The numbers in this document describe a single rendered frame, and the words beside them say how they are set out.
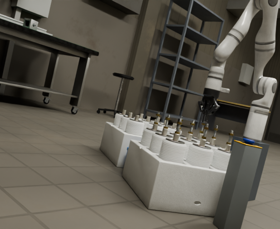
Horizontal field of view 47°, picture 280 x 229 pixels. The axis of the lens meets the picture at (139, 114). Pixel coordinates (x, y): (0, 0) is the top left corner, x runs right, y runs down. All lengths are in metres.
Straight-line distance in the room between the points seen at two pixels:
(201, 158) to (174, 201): 0.19
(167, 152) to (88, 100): 3.87
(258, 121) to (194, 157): 0.55
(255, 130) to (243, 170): 0.57
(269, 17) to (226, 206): 0.88
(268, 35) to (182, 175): 0.80
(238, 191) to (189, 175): 0.18
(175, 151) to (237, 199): 0.27
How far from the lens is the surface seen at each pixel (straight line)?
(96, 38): 4.98
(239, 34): 1.57
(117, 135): 1.75
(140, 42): 5.42
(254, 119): 1.70
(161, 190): 1.19
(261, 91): 1.73
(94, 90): 5.05
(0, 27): 3.20
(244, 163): 1.16
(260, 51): 1.66
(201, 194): 1.26
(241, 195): 1.19
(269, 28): 1.64
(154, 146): 1.31
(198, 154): 1.25
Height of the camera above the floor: 0.39
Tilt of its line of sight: 3 degrees down
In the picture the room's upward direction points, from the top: 13 degrees clockwise
